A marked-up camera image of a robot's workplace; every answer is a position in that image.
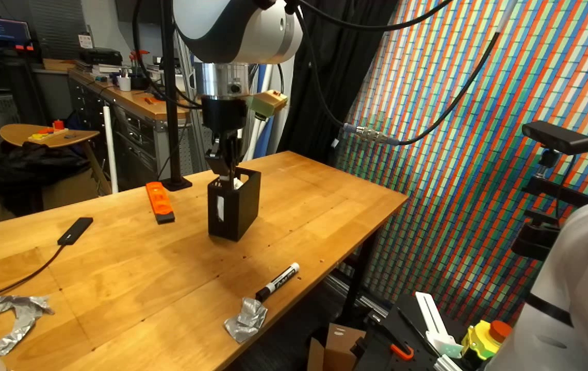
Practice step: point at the small crumpled foil piece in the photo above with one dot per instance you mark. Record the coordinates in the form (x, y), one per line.
(246, 323)

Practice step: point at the yellow red emergency stop button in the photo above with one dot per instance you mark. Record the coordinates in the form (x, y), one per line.
(484, 341)

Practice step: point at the flat black device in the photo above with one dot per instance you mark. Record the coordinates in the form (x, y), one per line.
(75, 232)

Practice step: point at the wooden top workbench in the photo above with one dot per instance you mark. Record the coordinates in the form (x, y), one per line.
(136, 105)

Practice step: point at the black and white marker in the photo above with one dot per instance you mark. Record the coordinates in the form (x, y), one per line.
(277, 281)

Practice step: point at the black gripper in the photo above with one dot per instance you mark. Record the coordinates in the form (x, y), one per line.
(223, 120)

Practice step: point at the cardboard box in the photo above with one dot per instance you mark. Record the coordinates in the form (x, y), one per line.
(342, 348)

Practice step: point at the large crumpled foil piece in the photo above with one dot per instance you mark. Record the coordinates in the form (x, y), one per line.
(22, 323)

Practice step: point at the round wooden stool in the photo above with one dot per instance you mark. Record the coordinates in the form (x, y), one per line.
(32, 135)

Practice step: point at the white plastic bracket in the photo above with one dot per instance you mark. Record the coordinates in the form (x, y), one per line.
(439, 327)

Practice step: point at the black hanging curtain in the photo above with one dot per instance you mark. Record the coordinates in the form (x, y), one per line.
(335, 84)

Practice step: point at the black perforated box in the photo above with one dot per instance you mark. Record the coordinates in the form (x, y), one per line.
(238, 214)

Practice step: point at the orange green wrist camera mount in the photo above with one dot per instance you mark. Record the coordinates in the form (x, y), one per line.
(270, 105)

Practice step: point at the orange power strip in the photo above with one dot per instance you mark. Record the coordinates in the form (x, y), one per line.
(159, 202)

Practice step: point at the black pole stand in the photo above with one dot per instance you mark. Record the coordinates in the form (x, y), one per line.
(173, 124)

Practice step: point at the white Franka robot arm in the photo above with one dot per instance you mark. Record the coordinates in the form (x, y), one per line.
(238, 27)

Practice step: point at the black bar camera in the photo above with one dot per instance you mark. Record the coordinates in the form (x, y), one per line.
(558, 137)

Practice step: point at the black camera stand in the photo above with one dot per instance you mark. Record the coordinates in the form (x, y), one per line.
(547, 188)

